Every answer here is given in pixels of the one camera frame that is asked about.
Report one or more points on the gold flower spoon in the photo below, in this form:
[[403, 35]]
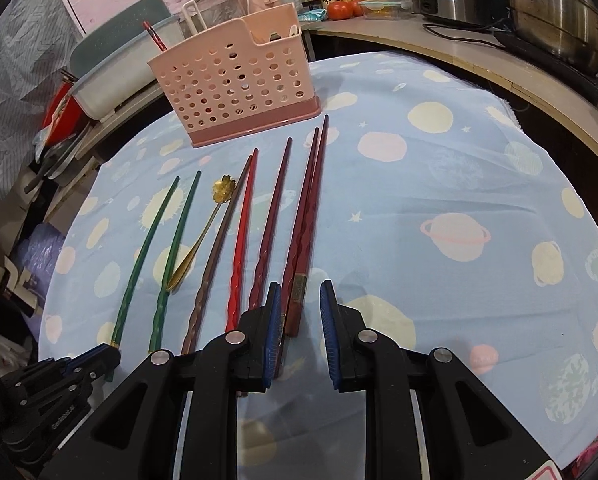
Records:
[[179, 272]]

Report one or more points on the grey striped cloth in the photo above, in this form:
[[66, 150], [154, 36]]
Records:
[[14, 85]]

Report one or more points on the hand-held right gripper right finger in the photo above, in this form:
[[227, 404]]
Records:
[[329, 340]]

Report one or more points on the blue planet print tablecloth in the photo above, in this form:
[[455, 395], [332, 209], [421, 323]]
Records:
[[429, 185]]

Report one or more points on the bright red chopstick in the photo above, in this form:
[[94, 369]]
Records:
[[240, 250]]

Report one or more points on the dark thin chopstick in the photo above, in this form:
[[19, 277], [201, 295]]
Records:
[[154, 37]]

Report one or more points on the beige counter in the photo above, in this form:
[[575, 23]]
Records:
[[479, 60]]

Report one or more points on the cardboard box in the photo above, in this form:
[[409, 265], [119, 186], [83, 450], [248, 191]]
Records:
[[4, 270]]

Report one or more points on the blue wet wipes pack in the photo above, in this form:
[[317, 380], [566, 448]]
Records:
[[313, 14]]

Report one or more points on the steel steamer pot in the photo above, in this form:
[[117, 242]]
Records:
[[549, 10]]

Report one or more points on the red tomato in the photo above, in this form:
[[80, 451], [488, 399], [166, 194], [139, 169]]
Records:
[[356, 7], [338, 10]]

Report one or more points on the clear food container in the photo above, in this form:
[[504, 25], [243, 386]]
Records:
[[384, 7]]

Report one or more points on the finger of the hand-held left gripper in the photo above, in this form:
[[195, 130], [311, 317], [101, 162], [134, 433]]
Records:
[[104, 362], [81, 355]]

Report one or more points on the black induction cooker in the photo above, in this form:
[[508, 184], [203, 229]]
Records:
[[544, 57]]

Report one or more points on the green chopstick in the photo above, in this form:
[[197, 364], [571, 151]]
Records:
[[176, 245], [146, 255]]

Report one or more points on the brown chopstick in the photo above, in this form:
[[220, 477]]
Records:
[[214, 255]]

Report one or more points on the dark red chopstick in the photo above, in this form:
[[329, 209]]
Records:
[[315, 185], [304, 200], [271, 220]]

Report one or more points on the blue-grey dish drainer box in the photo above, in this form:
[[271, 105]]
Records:
[[109, 85]]

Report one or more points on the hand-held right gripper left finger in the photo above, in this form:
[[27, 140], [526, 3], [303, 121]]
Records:
[[271, 340]]

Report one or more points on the glass electric kettle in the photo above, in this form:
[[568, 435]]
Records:
[[224, 5]]

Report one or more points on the purple plastic bag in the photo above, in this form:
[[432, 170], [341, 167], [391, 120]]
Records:
[[41, 250]]

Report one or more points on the red plastic basin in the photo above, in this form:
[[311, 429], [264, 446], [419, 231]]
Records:
[[59, 110]]

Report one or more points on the pink perforated utensil basket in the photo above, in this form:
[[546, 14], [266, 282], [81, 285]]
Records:
[[229, 90]]

